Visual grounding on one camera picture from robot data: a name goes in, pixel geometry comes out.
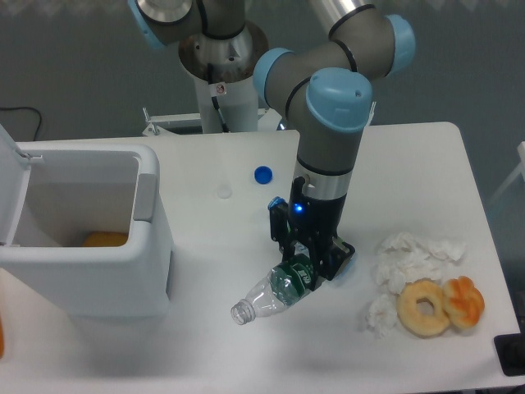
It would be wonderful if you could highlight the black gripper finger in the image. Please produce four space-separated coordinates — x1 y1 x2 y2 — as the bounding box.
308 236 355 290
269 211 299 260

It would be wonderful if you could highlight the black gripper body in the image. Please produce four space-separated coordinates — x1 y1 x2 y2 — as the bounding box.
288 176 346 246

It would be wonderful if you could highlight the clear green label bottle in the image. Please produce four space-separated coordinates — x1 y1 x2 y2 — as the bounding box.
231 253 319 325

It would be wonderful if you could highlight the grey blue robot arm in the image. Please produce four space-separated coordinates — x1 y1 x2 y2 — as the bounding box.
129 1 416 289

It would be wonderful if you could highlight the blue label plastic bottle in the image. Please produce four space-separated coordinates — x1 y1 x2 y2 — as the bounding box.
267 196 288 213

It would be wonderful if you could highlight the blue bottle cap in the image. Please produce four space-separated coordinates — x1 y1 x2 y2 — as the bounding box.
253 166 273 185

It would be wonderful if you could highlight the white bottle cap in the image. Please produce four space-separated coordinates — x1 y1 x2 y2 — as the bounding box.
217 185 232 199

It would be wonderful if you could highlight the white trash can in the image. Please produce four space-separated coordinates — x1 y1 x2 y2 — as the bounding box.
1 131 173 317

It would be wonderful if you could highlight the large crumpled white tissue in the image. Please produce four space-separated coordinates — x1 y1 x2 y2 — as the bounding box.
373 231 467 295

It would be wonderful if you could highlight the small crumpled white tissue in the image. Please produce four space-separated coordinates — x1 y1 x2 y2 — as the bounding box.
365 294 398 339

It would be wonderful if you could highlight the orange glazed pastry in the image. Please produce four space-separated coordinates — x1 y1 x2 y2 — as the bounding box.
443 276 485 330

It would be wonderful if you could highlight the orange object in bin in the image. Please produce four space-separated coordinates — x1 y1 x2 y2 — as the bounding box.
82 231 128 247

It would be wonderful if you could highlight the black device at edge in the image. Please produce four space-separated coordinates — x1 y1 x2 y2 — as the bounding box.
494 333 524 377

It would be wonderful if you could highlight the orange object left edge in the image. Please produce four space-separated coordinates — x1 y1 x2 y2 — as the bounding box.
0 317 5 359

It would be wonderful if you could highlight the plain ring donut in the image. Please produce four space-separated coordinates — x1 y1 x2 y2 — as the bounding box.
396 280 450 337

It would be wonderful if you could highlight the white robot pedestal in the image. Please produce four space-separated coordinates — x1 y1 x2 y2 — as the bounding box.
179 21 269 134

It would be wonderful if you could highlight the white frame right edge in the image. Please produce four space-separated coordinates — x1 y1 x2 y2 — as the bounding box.
488 141 524 217

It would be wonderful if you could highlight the black floor cable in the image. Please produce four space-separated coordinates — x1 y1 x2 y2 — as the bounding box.
0 106 43 141

